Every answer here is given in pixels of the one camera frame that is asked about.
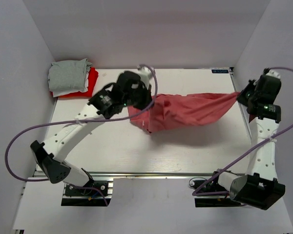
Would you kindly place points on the grey folded t shirt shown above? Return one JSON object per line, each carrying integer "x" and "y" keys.
{"x": 72, "y": 64}

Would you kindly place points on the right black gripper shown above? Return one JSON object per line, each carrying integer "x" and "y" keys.
{"x": 240, "y": 97}

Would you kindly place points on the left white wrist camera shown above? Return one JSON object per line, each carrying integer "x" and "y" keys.
{"x": 145, "y": 75}

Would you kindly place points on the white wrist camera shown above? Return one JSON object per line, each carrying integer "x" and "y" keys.
{"x": 145, "y": 75}
{"x": 272, "y": 73}

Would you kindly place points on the white folded t shirt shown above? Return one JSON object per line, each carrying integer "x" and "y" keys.
{"x": 63, "y": 92}

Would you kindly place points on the pink t shirt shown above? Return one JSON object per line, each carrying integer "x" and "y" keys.
{"x": 176, "y": 111}

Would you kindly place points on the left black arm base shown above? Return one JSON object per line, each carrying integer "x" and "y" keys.
{"x": 99, "y": 196}

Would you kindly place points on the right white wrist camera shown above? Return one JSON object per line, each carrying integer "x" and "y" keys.
{"x": 272, "y": 73}

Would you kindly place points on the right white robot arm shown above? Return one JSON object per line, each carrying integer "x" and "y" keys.
{"x": 259, "y": 186}

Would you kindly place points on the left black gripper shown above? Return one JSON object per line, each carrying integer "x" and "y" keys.
{"x": 147, "y": 96}

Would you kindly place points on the red folded t shirt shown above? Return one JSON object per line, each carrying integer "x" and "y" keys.
{"x": 92, "y": 78}

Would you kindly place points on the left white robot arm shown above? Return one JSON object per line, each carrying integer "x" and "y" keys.
{"x": 51, "y": 154}

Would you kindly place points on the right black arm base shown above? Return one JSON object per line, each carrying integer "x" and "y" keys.
{"x": 213, "y": 195}

